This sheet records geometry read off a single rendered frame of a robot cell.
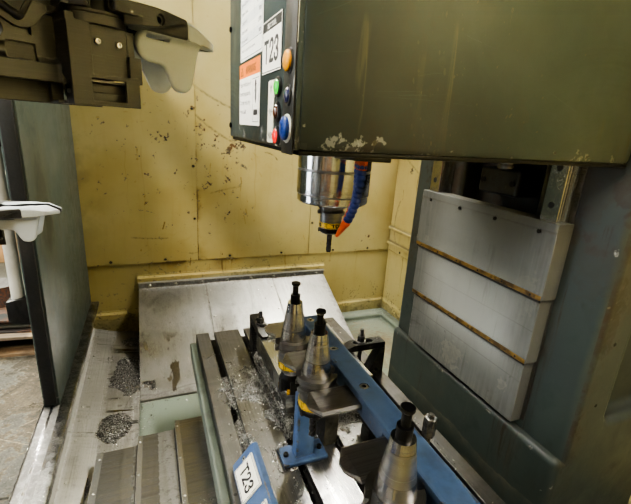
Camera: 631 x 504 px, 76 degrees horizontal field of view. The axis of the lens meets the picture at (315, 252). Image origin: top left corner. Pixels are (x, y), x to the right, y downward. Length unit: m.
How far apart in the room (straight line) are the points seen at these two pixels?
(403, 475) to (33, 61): 0.46
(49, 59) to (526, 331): 1.01
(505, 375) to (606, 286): 0.34
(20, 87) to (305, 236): 1.73
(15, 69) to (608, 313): 1.01
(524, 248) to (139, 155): 1.44
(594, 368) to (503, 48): 0.70
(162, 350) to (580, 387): 1.37
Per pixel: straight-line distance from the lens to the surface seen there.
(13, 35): 0.37
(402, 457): 0.44
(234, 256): 1.95
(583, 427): 1.17
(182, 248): 1.90
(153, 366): 1.69
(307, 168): 0.84
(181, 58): 0.43
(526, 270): 1.06
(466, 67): 0.65
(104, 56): 0.38
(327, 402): 0.60
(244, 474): 0.89
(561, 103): 0.78
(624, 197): 0.98
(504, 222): 1.09
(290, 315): 0.69
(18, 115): 1.16
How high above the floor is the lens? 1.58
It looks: 17 degrees down
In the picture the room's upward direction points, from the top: 4 degrees clockwise
